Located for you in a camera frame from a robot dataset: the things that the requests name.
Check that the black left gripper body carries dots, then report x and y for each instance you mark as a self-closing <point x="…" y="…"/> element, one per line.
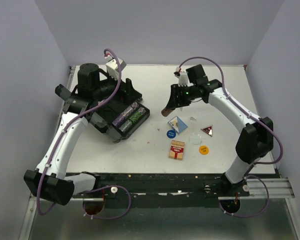
<point x="122" y="96"/>

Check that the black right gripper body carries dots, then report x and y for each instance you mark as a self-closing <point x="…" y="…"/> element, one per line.
<point x="191" y="95"/>

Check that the brown white poker chip stack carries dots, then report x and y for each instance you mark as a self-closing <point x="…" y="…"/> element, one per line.
<point x="167" y="111"/>

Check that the black poker chip case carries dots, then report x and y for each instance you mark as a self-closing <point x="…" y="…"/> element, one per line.
<point x="103" y="117"/>

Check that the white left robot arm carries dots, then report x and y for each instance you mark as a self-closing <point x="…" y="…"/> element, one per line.
<point x="90" y="77"/>

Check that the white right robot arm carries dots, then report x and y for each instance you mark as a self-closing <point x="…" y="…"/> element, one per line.
<point x="255" y="138"/>

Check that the purple chip row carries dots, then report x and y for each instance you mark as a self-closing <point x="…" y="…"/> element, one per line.
<point x="125" y="114"/>

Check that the blue playing card deck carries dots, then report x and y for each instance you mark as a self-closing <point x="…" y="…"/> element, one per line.
<point x="178" y="125"/>

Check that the green blue chip row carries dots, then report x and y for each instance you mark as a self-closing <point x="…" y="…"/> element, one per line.
<point x="132" y="120"/>

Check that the blue small blind button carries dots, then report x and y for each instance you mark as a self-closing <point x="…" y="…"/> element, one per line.
<point x="171" y="134"/>

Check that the red triangular plaque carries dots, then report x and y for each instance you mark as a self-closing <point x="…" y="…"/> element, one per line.
<point x="208" y="130"/>

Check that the clear round dealer button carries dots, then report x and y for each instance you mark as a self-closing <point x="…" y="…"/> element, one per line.
<point x="195" y="139"/>

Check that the red playing card deck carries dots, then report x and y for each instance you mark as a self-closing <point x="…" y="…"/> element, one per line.
<point x="176" y="150"/>

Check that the orange big blind button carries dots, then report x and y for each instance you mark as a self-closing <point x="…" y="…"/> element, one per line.
<point x="204" y="150"/>

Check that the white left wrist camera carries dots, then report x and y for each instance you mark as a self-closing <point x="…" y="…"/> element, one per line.
<point x="112" y="66"/>

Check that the black mounting rail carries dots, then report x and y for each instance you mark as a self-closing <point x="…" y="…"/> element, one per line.
<point x="119" y="190"/>

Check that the aluminium frame rail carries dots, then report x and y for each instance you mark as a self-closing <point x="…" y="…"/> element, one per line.
<point x="278" y="188"/>

